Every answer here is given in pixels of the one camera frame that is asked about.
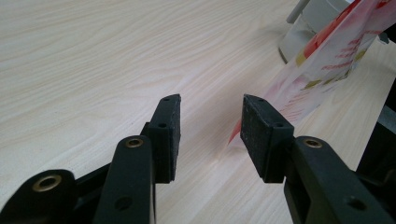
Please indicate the clear jar with grey lid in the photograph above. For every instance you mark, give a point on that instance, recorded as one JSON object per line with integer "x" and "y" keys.
{"x": 308, "y": 28}

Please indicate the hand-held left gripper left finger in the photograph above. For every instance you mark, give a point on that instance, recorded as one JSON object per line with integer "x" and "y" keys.
{"x": 166, "y": 143}

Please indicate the red and white plastic bag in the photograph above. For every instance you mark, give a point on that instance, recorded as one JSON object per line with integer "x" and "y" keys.
{"x": 330, "y": 62}

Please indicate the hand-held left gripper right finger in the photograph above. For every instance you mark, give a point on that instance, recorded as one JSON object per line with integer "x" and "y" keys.
{"x": 264, "y": 143}

